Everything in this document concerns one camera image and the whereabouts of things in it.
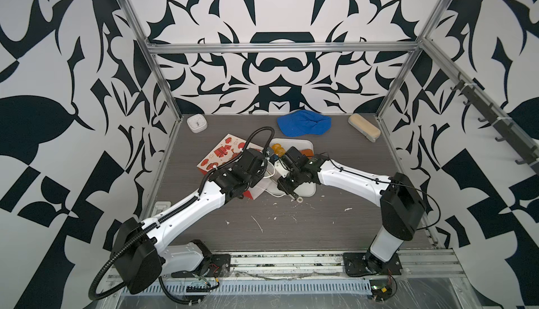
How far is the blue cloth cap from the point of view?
113cm

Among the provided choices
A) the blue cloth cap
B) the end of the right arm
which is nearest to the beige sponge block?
the blue cloth cap

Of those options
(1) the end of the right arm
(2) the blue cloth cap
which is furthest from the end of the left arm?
(2) the blue cloth cap

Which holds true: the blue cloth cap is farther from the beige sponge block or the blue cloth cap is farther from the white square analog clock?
the white square analog clock

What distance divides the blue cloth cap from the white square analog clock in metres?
0.40

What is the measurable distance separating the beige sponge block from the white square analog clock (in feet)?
2.60

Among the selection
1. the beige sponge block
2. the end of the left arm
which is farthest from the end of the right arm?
the beige sponge block

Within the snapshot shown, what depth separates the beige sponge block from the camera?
3.65 feet

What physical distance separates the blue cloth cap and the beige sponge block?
123 mm

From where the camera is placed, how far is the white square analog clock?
3.72 ft
